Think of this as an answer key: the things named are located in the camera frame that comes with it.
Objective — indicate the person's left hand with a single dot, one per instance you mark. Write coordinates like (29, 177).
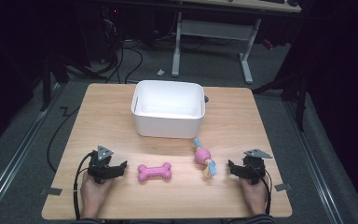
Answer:
(93, 193)

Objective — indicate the metal floor rail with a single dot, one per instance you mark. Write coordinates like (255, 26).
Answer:
(15, 155)
(313, 161)

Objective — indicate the white plastic bin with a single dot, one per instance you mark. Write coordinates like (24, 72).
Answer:
(167, 109)

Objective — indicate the desk with white legs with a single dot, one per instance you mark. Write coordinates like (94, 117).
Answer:
(214, 31)

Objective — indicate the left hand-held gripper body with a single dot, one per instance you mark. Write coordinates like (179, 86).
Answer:
(99, 163)

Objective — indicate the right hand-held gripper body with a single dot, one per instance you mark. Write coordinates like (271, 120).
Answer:
(254, 169)

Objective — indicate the pink bone chew toy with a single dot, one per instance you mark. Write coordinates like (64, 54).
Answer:
(154, 172)

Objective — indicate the dark computer tower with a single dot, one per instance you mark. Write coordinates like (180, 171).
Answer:
(112, 28)

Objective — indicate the dark metal stand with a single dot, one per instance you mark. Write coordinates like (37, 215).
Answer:
(46, 81)
(298, 90)

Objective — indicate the small white floor scrap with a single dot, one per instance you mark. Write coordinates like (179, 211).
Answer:
(160, 72)

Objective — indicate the person's right hand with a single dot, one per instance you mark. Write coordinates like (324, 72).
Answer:
(254, 194)

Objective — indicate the small dark knob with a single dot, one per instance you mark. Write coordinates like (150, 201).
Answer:
(206, 99)

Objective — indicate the small red object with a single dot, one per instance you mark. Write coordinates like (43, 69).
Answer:
(268, 44)

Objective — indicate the grey tape strip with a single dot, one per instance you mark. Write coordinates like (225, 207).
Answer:
(283, 187)
(51, 191)

